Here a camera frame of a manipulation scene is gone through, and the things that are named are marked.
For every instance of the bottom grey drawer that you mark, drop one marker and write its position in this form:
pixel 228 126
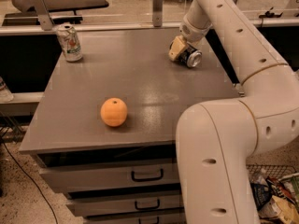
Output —
pixel 142 218

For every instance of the grey drawer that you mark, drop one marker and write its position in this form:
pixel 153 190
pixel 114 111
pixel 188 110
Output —
pixel 142 218
pixel 124 205
pixel 99 177

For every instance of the clear plastic bottle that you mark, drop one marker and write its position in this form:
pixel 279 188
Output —
pixel 5 93

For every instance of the dark blue snack bag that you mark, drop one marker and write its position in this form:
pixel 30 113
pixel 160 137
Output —
pixel 261 194

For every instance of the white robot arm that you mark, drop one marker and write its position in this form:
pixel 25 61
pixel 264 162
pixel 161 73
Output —
pixel 214 138

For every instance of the metal bracket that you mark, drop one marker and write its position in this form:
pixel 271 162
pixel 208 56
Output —
pixel 157 13
pixel 43 15

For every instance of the orange fruit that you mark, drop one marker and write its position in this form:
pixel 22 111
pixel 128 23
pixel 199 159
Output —
pixel 114 112

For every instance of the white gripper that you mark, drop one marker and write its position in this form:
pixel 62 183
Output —
pixel 192 33

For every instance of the middle metal bracket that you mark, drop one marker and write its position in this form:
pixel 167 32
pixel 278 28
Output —
pixel 157 13

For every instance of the blue pepsi can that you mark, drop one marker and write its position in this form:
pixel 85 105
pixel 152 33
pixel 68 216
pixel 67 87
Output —
pixel 191 57

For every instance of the grey drawer cabinet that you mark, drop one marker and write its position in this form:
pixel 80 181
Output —
pixel 104 131

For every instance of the middle grey drawer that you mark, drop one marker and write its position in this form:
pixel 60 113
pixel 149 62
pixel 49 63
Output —
pixel 124 205

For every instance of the left metal bracket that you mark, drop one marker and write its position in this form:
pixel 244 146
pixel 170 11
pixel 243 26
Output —
pixel 43 15

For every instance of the white green soda can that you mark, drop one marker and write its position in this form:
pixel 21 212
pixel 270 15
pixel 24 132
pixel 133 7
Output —
pixel 68 39

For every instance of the wire basket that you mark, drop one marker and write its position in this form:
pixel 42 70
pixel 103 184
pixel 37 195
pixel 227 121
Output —
pixel 282 180

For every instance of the yellow snack bag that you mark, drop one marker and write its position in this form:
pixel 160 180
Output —
pixel 280 209

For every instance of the top grey drawer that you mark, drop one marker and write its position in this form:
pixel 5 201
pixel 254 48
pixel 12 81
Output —
pixel 99 177

